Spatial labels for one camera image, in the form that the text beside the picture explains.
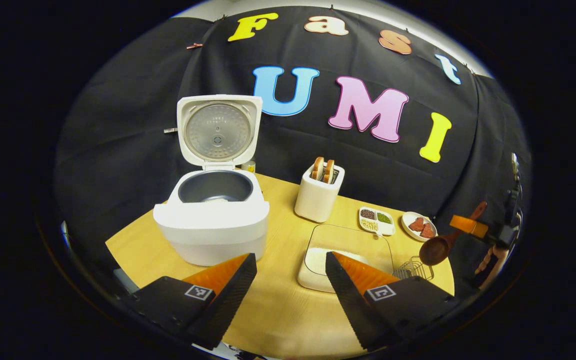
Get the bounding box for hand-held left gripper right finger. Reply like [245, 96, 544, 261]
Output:
[325, 251, 461, 352]

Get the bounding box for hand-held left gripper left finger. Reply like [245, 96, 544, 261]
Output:
[125, 253, 258, 351]

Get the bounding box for brown wooden spoon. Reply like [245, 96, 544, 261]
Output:
[419, 201, 488, 266]

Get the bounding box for metal wire chopstick holder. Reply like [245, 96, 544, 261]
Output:
[393, 256, 435, 282]

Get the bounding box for white rice cooker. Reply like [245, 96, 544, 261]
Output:
[153, 94, 270, 267]

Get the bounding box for white round plate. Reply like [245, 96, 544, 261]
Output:
[401, 211, 439, 243]

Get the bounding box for clear glass container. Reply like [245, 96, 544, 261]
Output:
[297, 223, 395, 293]

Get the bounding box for white divided dish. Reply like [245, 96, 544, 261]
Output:
[358, 206, 396, 237]

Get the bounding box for white toaster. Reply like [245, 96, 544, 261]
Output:
[294, 163, 346, 224]

